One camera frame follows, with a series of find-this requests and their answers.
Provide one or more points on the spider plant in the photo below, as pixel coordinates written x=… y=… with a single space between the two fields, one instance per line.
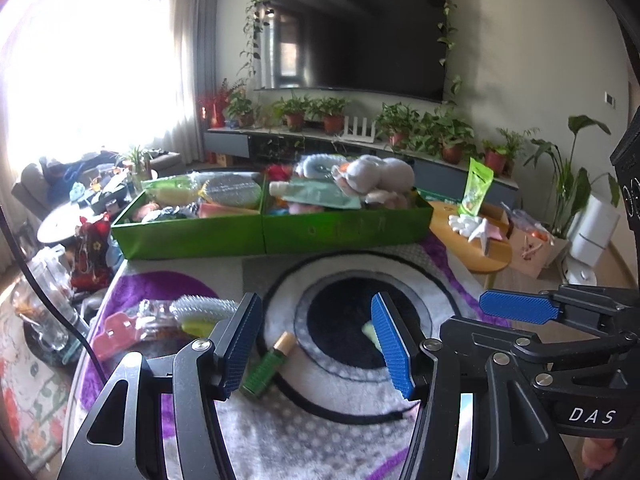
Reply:
x=137 y=160

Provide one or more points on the grey sofa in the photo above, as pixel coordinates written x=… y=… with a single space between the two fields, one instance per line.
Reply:
x=35 y=180

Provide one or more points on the wall switch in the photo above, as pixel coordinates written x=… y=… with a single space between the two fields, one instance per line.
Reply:
x=609 y=98

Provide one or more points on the pink plush toy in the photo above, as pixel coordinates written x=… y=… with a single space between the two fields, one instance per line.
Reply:
x=395 y=201

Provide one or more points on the eye-pattern rug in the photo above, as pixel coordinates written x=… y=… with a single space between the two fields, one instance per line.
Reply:
x=325 y=435

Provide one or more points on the green standing pouch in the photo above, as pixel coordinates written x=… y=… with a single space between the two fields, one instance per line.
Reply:
x=475 y=190

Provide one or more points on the white plush toy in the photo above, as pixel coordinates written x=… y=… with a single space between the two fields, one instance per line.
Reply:
x=380 y=175

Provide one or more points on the red fluffy flower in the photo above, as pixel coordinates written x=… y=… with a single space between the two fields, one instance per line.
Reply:
x=277 y=172

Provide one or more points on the wall television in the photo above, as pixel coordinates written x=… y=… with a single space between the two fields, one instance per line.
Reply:
x=350 y=40

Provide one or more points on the teal refill pouch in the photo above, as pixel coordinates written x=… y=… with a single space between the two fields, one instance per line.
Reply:
x=315 y=195

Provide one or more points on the round coffee table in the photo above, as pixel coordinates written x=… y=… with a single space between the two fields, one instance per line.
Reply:
x=60 y=225

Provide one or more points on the green cardboard storage box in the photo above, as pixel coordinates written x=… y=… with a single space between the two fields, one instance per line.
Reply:
x=190 y=237
x=345 y=232

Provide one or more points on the row of potted plants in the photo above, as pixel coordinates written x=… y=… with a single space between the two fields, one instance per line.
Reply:
x=440 y=130

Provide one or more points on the floral floor carpet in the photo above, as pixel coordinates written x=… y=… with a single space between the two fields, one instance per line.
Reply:
x=25 y=400

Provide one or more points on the white air purifier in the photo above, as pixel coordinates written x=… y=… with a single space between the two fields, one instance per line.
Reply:
x=595 y=235

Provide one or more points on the television cabinet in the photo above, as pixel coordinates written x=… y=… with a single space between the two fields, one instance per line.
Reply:
x=230 y=145

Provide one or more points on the green printed carton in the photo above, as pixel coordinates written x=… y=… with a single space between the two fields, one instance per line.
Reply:
x=437 y=196

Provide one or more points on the person's right hand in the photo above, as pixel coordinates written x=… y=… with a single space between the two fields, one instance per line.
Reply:
x=597 y=460

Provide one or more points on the round wooden side table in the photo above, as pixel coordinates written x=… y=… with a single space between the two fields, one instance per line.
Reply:
x=467 y=255

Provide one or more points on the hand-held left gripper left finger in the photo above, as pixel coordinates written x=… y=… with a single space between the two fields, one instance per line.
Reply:
x=242 y=345

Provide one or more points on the white router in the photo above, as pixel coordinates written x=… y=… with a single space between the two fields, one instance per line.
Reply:
x=359 y=130

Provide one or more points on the large leafy floor plant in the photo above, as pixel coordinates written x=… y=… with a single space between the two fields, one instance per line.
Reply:
x=567 y=175

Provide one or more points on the pink plastic clip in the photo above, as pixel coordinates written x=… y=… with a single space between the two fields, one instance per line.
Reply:
x=112 y=335

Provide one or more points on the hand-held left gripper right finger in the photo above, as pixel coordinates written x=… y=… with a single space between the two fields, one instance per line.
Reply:
x=392 y=350

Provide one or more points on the clear glass jar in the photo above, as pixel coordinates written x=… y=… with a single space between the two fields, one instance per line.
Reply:
x=47 y=300

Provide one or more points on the silver textured pouch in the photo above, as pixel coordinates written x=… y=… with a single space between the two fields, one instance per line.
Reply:
x=232 y=191

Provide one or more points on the red flower decoration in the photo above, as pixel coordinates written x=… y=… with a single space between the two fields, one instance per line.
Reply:
x=210 y=107

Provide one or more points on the white hand-shaped ornament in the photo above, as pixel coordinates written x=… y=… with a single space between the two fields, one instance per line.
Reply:
x=467 y=226

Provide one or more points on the clear plastic packet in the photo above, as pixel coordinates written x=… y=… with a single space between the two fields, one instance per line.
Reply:
x=152 y=317

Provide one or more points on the green bottle with wooden cap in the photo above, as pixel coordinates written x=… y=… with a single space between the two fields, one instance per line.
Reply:
x=262 y=367

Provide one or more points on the long fabric curtain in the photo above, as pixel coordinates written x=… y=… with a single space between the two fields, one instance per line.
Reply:
x=195 y=70

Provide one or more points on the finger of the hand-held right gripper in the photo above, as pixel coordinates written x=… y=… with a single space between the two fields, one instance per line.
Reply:
x=517 y=306
x=475 y=335

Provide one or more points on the blue and white plush pillow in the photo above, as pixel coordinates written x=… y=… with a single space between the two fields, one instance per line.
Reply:
x=315 y=165

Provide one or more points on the pale yellow packet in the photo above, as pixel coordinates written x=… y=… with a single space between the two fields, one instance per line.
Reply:
x=172 y=191

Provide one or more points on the pink card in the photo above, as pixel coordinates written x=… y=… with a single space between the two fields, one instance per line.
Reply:
x=496 y=232

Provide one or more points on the window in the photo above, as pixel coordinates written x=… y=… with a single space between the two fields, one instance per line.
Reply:
x=90 y=60

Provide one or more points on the light blue small toy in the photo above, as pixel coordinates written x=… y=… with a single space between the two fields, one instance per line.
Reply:
x=77 y=192

